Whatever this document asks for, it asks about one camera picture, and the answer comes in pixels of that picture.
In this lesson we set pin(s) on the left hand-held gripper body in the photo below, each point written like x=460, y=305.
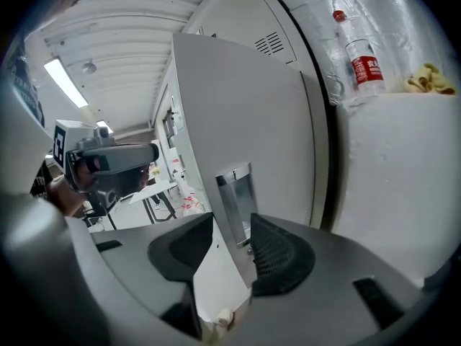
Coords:
x=73, y=139

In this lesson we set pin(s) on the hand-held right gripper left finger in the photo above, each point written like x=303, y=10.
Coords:
x=144, y=265

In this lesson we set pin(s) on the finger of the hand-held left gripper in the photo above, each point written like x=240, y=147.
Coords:
x=122, y=157

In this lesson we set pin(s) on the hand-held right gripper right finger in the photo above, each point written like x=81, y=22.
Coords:
x=324, y=294

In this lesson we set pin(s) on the grey metal locker cabinet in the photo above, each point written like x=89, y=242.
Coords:
x=245, y=121

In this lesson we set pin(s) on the ceiling light panel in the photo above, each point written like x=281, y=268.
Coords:
x=66, y=83
x=104, y=126

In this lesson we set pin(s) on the person's black printed shirt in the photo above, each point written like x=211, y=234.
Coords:
x=39, y=185

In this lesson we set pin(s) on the cluster of clear water jugs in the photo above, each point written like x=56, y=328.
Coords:
x=191, y=207

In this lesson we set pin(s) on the large white foam box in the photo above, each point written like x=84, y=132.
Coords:
x=396, y=178

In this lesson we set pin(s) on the clear bottle with red label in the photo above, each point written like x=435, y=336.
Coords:
x=365, y=70

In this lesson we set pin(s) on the yellow cloth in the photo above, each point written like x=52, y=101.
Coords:
x=430, y=81

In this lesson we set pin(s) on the white table with black frame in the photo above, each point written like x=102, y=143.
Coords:
x=155, y=189

